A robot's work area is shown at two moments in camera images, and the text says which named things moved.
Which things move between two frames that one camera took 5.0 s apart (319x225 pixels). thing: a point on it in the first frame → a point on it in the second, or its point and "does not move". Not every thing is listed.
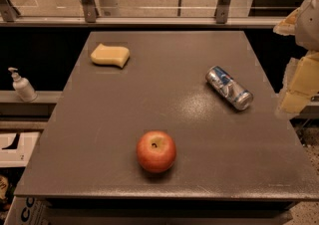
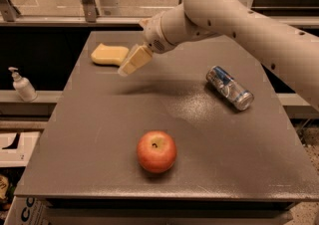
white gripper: [309, 25] → [155, 36]
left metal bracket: [7, 10] does not move
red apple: [156, 151] does not move
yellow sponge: [106, 55] does not move
